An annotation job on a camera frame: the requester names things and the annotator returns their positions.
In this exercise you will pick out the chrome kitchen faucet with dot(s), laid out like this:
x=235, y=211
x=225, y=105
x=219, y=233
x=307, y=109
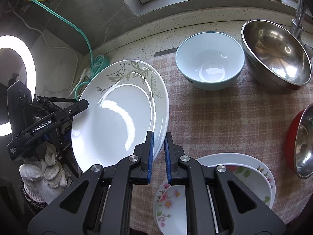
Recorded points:
x=296, y=26

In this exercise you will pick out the light blue ceramic bowl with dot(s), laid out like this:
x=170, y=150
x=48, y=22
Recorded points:
x=210, y=60

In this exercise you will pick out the floral white plate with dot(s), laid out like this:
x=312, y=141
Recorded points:
x=252, y=172
x=169, y=209

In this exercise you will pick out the pink plaid cloth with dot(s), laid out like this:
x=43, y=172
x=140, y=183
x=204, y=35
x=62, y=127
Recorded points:
x=243, y=118

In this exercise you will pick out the red steel small bowl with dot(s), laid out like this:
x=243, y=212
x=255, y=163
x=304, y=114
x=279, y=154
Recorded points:
x=298, y=144

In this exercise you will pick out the white ring light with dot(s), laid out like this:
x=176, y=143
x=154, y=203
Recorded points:
x=17, y=63

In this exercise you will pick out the white leaf pattern plate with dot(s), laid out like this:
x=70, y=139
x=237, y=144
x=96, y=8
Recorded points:
x=126, y=100

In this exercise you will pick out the large stainless steel bowl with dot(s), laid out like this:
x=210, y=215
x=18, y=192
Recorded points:
x=275, y=58

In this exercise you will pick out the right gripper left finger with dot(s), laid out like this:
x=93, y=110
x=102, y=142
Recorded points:
x=99, y=201

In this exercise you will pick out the white gloved left hand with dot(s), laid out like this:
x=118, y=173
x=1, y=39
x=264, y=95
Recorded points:
x=44, y=180

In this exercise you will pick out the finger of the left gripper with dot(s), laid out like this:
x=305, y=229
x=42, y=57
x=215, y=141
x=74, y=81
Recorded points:
x=68, y=113

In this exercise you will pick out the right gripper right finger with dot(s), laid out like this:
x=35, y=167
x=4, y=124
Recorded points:
x=217, y=202

